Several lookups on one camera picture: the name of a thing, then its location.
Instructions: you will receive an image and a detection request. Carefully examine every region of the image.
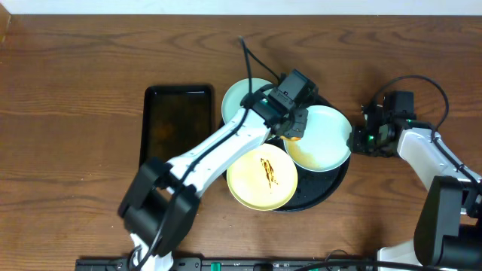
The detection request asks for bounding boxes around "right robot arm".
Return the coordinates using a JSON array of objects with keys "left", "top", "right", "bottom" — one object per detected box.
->
[{"left": 348, "top": 120, "right": 481, "bottom": 270}]

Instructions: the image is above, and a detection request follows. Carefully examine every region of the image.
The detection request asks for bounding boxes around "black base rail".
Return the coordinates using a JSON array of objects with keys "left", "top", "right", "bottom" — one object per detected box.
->
[{"left": 74, "top": 256, "right": 381, "bottom": 271}]

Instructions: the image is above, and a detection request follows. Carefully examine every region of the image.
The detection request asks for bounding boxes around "yellow plate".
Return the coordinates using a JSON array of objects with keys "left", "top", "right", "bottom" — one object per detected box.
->
[{"left": 227, "top": 144, "right": 298, "bottom": 211}]

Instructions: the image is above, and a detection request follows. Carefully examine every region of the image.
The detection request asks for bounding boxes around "light blue plate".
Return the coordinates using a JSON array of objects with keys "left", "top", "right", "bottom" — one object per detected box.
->
[
  {"left": 283, "top": 105, "right": 352, "bottom": 172},
  {"left": 221, "top": 78, "right": 272, "bottom": 123}
]

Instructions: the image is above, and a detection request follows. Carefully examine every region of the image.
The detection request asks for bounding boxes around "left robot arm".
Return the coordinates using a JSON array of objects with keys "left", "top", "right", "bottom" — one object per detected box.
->
[{"left": 117, "top": 96, "right": 308, "bottom": 270}]

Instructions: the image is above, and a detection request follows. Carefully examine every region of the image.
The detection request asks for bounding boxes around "black rectangular tray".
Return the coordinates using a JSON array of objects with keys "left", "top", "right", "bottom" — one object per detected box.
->
[{"left": 139, "top": 84, "right": 214, "bottom": 164}]

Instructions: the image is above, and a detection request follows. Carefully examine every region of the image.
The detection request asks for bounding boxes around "green and yellow sponge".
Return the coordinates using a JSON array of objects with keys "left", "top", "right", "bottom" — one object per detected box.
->
[{"left": 280, "top": 135, "right": 301, "bottom": 142}]

